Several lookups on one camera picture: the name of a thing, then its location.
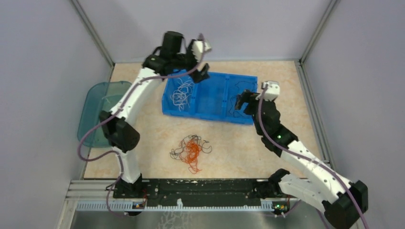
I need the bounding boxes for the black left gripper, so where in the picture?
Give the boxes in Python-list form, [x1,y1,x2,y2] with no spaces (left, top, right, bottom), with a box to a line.
[172,39,210,83]

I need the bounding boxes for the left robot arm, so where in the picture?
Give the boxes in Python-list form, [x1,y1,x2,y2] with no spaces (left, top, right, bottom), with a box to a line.
[99,31,212,198]

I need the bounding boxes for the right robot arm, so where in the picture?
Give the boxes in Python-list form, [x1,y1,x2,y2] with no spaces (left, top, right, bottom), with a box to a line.
[234,90,370,229]

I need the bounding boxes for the blue plastic compartment bin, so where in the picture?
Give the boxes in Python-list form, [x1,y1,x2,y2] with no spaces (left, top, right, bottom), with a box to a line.
[161,72,258,125]

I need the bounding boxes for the teal plastic basin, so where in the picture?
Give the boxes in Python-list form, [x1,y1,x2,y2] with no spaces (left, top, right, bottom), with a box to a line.
[77,81,131,140]

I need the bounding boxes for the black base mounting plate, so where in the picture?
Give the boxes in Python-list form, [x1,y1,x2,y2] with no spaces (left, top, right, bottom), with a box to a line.
[113,178,286,207]

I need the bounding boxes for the white cables in bin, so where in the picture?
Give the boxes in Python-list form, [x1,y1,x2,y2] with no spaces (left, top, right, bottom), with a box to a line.
[170,77,195,112]

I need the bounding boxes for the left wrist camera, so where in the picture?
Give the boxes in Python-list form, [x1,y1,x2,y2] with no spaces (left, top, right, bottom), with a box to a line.
[192,40,212,62]

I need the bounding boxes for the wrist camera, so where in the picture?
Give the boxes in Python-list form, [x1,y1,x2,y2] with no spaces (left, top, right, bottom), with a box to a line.
[192,40,212,62]
[261,81,280,102]

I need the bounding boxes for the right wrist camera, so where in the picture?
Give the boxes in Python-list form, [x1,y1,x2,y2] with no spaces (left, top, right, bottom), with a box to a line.
[261,81,280,102]

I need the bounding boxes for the aluminium frame rail right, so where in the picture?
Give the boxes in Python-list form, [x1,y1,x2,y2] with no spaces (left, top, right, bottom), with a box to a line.
[295,0,340,168]

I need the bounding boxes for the aluminium frame rail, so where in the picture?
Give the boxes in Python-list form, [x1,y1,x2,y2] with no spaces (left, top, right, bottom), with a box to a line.
[295,0,340,168]
[69,0,115,69]

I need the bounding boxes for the aluminium frame rail left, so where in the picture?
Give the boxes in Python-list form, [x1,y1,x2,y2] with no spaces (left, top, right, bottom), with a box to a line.
[69,0,115,69]

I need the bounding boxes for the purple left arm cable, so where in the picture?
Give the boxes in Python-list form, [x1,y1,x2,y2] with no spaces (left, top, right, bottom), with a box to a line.
[77,33,206,219]

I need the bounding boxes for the white slotted cable duct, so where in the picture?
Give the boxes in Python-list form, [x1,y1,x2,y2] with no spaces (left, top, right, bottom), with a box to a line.
[75,199,276,212]

